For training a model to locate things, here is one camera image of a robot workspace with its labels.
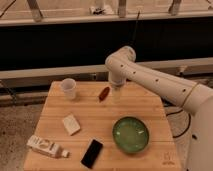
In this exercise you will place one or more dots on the red pepper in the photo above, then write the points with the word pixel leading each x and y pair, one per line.
pixel 104 94

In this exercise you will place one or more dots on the black smartphone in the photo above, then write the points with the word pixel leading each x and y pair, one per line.
pixel 92 153

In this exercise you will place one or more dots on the green ceramic bowl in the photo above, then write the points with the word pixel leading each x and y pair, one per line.
pixel 130 134

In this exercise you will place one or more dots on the white plastic cup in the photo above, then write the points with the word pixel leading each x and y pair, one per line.
pixel 68 87

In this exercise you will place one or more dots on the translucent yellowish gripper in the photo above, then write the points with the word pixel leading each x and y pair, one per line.
pixel 116 93

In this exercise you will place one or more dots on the wooden table board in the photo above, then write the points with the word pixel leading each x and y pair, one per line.
pixel 96 120

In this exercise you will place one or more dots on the white plastic bottle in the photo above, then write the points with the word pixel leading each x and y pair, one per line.
pixel 47 147

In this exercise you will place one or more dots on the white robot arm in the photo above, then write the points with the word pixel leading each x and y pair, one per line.
pixel 195 98

